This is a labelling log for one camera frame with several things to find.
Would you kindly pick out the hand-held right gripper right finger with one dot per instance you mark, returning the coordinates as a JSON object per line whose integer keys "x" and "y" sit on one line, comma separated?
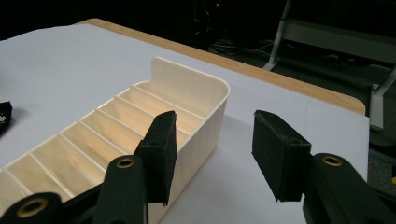
{"x": 280, "y": 155}

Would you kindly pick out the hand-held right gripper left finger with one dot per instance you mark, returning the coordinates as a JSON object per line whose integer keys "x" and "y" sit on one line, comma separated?
{"x": 159, "y": 155}

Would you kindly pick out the cream divided organizer box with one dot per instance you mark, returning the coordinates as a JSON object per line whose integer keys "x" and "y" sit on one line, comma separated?
{"x": 174, "y": 90}

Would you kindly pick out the small yellow object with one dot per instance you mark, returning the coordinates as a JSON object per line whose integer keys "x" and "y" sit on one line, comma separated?
{"x": 394, "y": 179}

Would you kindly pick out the white table cover sheet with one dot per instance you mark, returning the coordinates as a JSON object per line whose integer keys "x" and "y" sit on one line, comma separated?
{"x": 77, "y": 65}

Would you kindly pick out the dark equipment with red light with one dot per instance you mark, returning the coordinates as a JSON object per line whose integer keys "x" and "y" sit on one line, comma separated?
{"x": 207, "y": 18}

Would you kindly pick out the black cloth item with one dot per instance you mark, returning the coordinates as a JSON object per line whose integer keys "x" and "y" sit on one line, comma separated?
{"x": 4, "y": 116}

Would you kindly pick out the grey metal stand frame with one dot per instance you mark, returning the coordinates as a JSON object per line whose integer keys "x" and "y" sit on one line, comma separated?
{"x": 336, "y": 39}

